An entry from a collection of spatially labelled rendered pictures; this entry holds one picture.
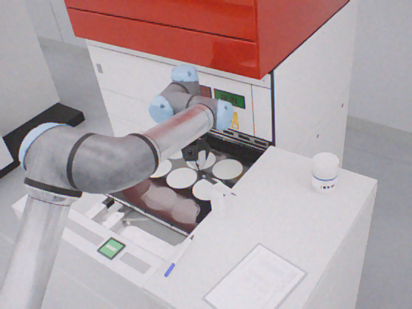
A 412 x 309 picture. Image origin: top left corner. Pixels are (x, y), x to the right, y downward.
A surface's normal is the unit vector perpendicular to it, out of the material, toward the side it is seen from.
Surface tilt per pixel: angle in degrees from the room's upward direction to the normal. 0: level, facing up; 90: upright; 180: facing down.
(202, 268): 0
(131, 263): 0
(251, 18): 90
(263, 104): 90
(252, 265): 0
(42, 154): 42
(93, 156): 36
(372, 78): 90
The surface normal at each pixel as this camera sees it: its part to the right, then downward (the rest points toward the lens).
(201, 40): -0.58, 0.55
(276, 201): -0.11, -0.78
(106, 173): 0.30, 0.28
